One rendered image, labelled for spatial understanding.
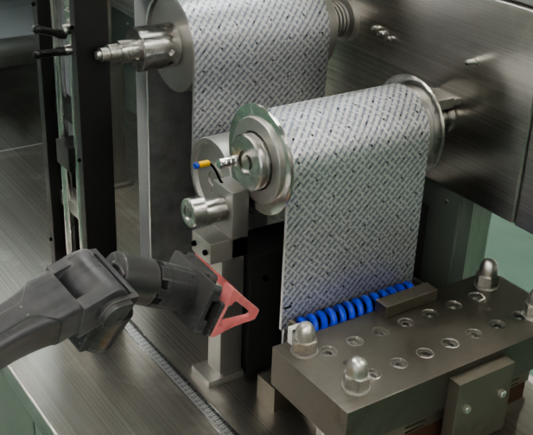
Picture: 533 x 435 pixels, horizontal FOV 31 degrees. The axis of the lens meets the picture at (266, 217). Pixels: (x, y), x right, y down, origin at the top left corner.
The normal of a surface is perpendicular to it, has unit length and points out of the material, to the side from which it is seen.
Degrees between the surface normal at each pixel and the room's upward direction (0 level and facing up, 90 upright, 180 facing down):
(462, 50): 90
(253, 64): 92
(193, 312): 63
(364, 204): 90
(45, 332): 113
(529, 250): 0
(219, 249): 90
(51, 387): 0
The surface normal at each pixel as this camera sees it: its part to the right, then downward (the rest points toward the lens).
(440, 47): -0.83, 0.22
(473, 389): 0.55, 0.40
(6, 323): 0.26, -0.62
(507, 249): 0.04, -0.89
